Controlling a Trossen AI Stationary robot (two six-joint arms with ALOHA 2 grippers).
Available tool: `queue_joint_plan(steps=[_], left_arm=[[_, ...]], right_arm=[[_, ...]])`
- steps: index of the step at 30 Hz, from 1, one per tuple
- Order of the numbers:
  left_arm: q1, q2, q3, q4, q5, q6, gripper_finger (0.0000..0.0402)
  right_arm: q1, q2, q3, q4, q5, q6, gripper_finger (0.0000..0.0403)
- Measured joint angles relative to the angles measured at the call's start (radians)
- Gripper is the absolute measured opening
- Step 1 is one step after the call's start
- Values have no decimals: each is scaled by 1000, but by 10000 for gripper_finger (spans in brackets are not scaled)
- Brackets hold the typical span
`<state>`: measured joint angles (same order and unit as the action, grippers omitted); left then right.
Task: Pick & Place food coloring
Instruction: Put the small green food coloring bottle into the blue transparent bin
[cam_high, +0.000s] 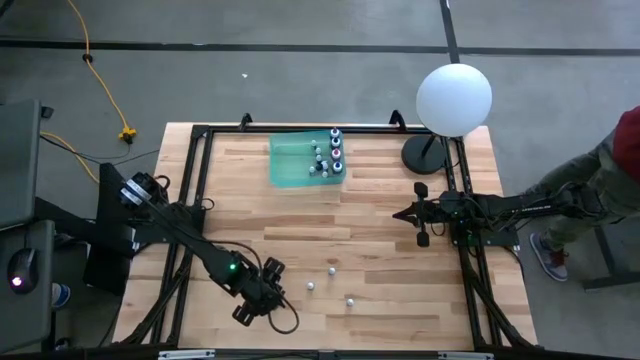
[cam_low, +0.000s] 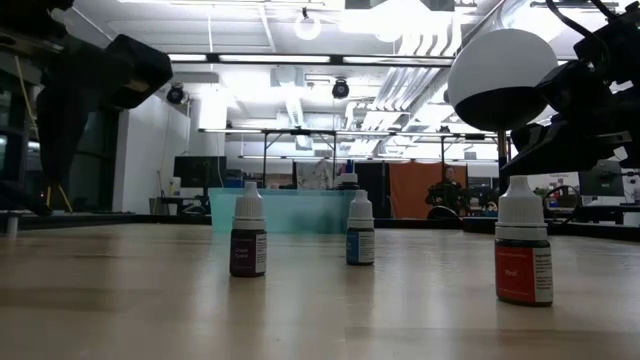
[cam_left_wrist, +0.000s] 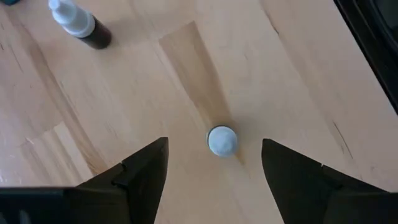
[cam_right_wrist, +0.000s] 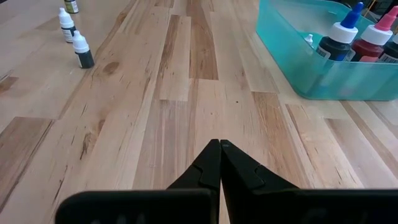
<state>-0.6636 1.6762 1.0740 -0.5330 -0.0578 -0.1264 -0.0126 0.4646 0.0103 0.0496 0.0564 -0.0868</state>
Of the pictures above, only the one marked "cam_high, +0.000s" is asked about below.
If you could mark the black metal side stand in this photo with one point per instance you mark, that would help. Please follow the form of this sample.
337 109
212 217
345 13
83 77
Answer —
612 270

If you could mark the grey side table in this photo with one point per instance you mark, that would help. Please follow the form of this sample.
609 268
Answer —
25 310

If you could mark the teal translucent plastic bin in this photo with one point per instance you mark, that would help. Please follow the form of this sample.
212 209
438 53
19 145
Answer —
290 165

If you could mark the silver metal bracket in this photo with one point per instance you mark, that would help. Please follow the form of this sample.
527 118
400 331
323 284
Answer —
465 356
186 354

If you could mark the large blue-tip food coloring bottle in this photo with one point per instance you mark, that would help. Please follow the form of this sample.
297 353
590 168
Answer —
337 166

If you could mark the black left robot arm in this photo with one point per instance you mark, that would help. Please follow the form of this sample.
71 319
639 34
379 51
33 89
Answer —
200 245

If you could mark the large red-tip food coloring bottle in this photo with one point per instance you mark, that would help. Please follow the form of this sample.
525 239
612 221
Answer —
336 153

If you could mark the grey box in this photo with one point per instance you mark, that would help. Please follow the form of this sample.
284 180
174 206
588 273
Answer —
20 160

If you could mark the large black-tip food coloring bottle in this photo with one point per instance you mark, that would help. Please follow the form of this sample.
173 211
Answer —
335 142

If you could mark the black metal table frame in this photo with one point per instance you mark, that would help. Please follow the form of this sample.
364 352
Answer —
199 131

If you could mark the person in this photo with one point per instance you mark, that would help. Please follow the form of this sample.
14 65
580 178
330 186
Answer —
600 170

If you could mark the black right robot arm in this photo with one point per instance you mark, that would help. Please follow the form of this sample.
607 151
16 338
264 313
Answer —
525 205

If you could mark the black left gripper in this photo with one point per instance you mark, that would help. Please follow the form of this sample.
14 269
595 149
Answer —
262 295

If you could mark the white globe lamp black base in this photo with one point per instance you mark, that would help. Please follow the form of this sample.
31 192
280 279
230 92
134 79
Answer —
452 100

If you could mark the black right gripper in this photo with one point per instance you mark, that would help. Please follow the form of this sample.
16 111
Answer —
450 210

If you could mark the black computer mouse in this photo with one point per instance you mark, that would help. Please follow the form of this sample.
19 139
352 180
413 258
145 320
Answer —
22 267

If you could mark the blue white container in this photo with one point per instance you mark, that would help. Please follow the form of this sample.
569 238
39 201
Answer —
60 295

